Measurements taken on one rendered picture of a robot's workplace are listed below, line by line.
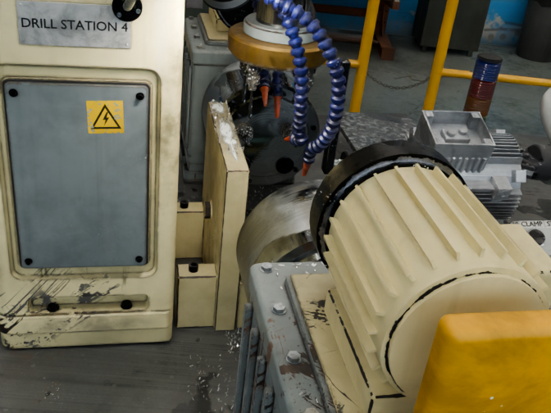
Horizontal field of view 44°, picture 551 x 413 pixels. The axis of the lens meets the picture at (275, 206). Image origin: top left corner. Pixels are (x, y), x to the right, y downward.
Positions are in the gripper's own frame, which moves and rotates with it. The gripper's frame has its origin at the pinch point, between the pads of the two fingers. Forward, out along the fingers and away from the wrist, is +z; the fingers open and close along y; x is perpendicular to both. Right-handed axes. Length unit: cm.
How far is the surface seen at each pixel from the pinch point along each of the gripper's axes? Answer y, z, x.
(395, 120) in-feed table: -61, -13, 18
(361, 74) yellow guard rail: -219, -62, 53
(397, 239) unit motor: 65, 43, -17
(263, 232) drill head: 29, 45, 5
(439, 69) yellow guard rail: -212, -101, 41
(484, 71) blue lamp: -27.7, -15.5, -9.7
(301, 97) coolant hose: 17.9, 41.1, -13.2
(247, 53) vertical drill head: 6, 48, -15
